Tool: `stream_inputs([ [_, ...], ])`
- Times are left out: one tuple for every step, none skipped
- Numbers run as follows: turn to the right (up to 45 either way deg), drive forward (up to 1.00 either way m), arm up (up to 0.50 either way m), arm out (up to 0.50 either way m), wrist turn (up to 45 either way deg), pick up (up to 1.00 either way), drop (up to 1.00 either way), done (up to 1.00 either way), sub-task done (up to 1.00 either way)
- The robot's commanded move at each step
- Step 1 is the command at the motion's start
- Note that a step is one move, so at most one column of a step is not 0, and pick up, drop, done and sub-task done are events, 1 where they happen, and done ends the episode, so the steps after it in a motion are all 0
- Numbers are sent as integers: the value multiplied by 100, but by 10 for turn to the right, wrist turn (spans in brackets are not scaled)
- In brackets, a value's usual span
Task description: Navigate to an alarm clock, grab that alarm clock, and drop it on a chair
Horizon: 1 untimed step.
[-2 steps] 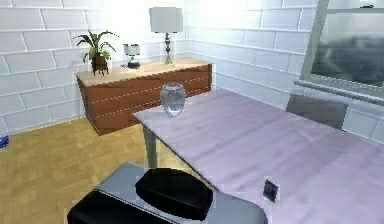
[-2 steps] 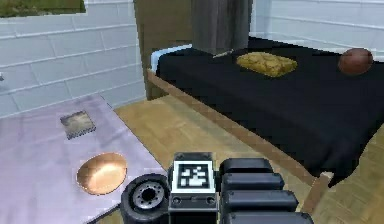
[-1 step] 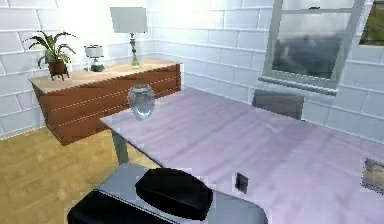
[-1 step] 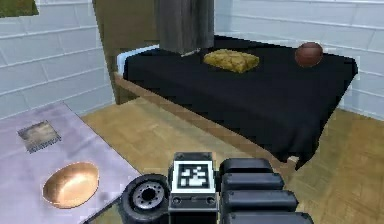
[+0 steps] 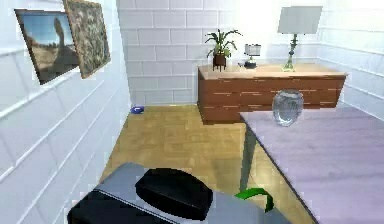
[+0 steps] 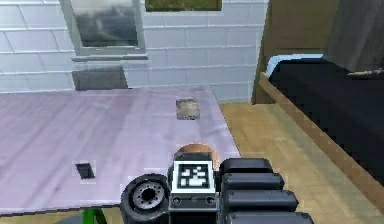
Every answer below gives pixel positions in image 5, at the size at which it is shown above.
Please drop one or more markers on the small blue floor object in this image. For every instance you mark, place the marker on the small blue floor object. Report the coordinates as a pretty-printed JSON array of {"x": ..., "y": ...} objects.
[{"x": 137, "y": 109}]

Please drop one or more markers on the green house plant in pot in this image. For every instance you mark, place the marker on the green house plant in pot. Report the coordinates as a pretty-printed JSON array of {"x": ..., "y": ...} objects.
[{"x": 221, "y": 50}]

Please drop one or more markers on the brown wooden chest of drawers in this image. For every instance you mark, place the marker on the brown wooden chest of drawers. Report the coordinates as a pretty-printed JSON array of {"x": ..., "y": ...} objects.
[{"x": 266, "y": 93}]

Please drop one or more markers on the small white table lamp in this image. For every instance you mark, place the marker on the small white table lamp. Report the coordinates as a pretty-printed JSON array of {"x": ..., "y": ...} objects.
[{"x": 251, "y": 55}]

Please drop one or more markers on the clear glass vase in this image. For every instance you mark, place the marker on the clear glass vase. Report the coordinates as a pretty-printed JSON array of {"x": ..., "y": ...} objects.
[{"x": 287, "y": 107}]

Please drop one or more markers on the green curved object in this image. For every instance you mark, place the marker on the green curved object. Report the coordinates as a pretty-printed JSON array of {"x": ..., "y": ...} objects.
[{"x": 258, "y": 194}]

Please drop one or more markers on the framed brown textured picture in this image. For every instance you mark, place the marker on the framed brown textured picture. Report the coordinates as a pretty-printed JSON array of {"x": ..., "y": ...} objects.
[{"x": 88, "y": 36}]

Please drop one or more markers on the tall lamp with grey shade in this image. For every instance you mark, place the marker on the tall lamp with grey shade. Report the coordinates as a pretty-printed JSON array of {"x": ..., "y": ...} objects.
[{"x": 295, "y": 30}]

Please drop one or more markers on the pale purple table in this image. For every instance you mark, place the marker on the pale purple table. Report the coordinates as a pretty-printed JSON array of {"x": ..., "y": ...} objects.
[{"x": 326, "y": 160}]

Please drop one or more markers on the framed landscape picture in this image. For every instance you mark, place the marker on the framed landscape picture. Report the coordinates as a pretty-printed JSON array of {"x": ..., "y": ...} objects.
[{"x": 46, "y": 46}]

